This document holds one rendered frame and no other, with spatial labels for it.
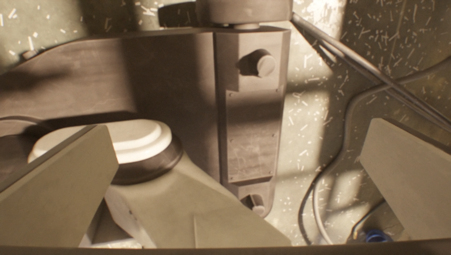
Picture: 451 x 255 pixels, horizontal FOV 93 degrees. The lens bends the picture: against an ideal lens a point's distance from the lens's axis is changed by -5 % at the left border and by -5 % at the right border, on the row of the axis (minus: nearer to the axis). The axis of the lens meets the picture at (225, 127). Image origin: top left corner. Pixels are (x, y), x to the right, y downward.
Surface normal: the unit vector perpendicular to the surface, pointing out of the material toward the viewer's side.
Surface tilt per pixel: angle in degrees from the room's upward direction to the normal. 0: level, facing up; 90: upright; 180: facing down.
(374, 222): 0
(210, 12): 55
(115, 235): 90
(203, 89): 0
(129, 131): 90
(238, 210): 115
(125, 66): 0
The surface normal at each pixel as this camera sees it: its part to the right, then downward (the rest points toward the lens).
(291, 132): 0.20, 0.46
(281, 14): 0.59, 0.40
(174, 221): -0.03, -0.88
